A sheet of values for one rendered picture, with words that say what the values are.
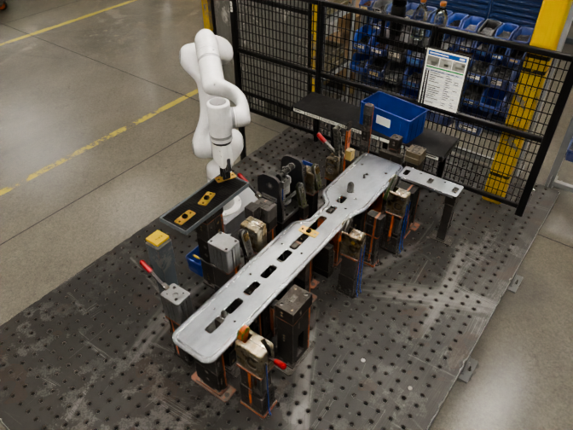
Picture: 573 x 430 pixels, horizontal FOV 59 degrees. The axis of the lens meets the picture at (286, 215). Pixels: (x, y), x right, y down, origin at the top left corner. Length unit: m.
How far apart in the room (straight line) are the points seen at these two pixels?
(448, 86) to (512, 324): 1.45
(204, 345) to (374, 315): 0.79
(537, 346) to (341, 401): 1.57
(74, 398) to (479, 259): 1.82
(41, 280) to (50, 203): 0.81
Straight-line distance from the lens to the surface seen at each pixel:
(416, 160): 2.53
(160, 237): 1.89
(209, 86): 1.98
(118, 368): 2.13
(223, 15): 4.88
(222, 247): 1.88
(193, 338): 1.77
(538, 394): 3.07
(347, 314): 2.20
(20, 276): 3.71
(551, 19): 2.50
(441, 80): 2.68
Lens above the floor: 2.40
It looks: 40 degrees down
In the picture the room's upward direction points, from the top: straight up
